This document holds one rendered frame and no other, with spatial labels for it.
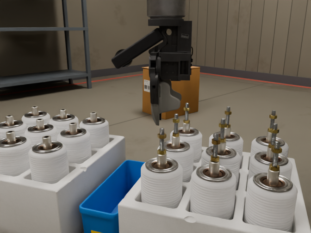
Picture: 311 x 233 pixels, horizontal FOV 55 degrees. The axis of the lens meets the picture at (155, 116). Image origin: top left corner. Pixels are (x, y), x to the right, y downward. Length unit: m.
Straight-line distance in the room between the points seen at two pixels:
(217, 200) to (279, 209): 0.12
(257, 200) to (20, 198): 0.57
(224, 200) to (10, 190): 0.53
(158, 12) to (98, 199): 0.54
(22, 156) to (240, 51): 2.94
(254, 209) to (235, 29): 3.01
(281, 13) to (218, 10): 0.73
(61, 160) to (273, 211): 0.51
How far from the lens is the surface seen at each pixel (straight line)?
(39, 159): 0.80
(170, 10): 0.58
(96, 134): 0.98
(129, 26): 3.74
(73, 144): 0.88
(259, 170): 0.74
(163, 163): 0.67
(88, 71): 2.80
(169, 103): 0.60
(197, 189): 0.64
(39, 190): 0.80
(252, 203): 0.65
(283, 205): 0.64
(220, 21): 3.65
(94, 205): 0.87
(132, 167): 1.03
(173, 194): 0.68
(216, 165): 0.64
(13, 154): 0.87
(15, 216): 0.90
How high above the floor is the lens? 0.55
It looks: 17 degrees down
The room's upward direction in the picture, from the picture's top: straight up
